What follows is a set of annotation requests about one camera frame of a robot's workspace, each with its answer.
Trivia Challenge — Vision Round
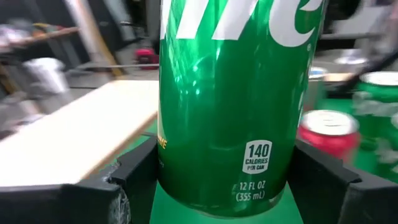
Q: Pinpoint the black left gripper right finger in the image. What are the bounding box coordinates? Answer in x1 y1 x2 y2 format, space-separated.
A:
287 139 398 224

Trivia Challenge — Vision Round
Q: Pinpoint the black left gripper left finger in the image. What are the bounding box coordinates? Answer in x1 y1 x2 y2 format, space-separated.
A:
0 136 159 224

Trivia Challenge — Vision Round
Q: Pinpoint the red Fanta can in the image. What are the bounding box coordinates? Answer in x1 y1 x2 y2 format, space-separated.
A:
297 109 362 163

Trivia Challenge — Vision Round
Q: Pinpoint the green Sprite can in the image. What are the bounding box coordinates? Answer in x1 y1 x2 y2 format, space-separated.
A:
353 70 398 184
157 0 326 218

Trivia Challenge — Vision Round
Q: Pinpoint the wooden shelf with black legs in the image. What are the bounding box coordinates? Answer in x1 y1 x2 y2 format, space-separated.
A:
0 79 160 188

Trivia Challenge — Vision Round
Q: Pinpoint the green table mat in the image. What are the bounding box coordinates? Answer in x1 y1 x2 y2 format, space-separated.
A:
93 98 398 224

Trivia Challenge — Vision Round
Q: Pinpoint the red black machine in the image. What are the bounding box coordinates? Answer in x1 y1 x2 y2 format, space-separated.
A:
134 47 160 70

